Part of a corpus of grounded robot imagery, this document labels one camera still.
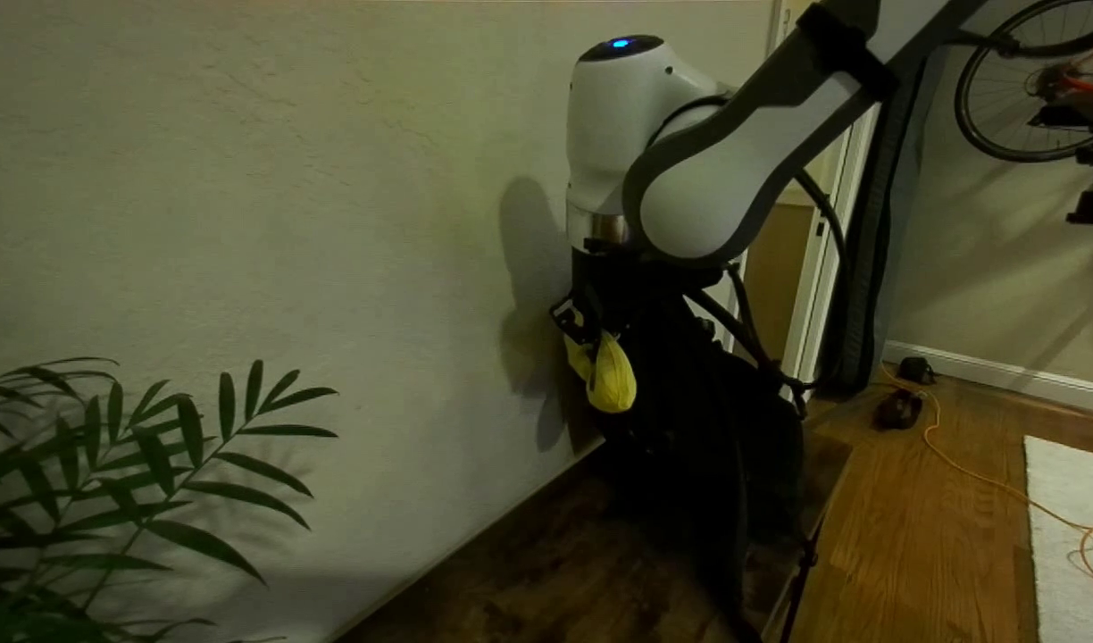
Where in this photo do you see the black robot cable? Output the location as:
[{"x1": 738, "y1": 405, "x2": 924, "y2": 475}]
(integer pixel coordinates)
[{"x1": 688, "y1": 165, "x2": 855, "y2": 409}]

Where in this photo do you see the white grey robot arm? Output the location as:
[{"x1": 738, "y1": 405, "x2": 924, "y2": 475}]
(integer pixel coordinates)
[{"x1": 553, "y1": 0, "x2": 984, "y2": 343}]

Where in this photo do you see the dark object on floor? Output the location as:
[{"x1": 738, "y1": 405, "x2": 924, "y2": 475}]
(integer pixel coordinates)
[{"x1": 873, "y1": 391, "x2": 924, "y2": 432}]

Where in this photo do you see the white floor rug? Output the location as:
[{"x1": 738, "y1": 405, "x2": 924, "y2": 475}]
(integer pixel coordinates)
[{"x1": 1026, "y1": 435, "x2": 1093, "y2": 643}]

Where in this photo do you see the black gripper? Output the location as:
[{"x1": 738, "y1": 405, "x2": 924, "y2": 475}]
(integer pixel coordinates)
[{"x1": 552, "y1": 249, "x2": 688, "y2": 347}]

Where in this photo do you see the green potted palm plant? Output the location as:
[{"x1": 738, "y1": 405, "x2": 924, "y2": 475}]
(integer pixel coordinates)
[{"x1": 0, "y1": 356, "x2": 333, "y2": 643}]

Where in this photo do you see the bicycle wheel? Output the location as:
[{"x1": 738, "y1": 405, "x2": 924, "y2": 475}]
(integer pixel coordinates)
[{"x1": 953, "y1": 0, "x2": 1093, "y2": 165}]

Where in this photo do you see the yellow zippered pouch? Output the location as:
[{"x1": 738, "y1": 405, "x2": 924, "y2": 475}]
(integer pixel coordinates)
[{"x1": 565, "y1": 334, "x2": 640, "y2": 413}]

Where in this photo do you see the white door frame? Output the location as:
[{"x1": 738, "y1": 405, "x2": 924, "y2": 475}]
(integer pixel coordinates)
[{"x1": 784, "y1": 106, "x2": 880, "y2": 382}]

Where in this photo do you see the yellow extension cord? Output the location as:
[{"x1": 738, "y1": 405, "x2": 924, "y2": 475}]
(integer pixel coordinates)
[{"x1": 915, "y1": 387, "x2": 1093, "y2": 600}]

